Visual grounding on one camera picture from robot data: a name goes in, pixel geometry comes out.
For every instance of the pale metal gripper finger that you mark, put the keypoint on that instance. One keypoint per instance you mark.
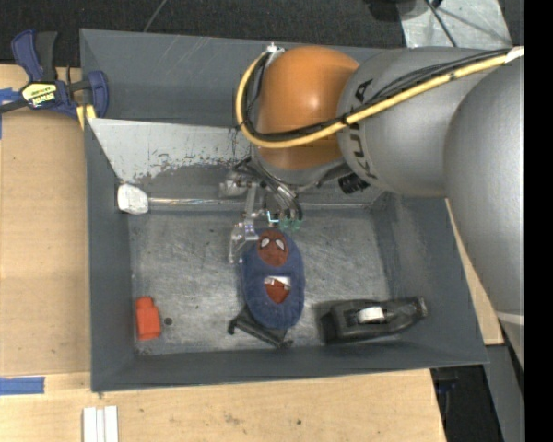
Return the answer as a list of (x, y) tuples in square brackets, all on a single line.
[(236, 247)]

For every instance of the grey metal bin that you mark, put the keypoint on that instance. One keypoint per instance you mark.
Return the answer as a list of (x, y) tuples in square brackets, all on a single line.
[(189, 265)]

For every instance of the blue slipper with red face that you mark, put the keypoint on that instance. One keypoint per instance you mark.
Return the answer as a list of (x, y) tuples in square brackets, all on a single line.
[(272, 302)]

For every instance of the white rounded plastic object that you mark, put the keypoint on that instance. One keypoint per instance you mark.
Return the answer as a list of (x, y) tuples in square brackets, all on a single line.
[(132, 199)]

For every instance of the orange-red small block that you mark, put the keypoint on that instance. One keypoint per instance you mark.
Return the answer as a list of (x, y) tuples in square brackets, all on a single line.
[(147, 319)]

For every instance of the black tape dispenser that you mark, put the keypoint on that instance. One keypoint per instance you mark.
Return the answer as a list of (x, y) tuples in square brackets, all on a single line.
[(378, 322)]

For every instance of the black cylinder on white bracket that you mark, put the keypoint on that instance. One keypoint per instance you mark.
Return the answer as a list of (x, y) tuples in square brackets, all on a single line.
[(351, 183)]

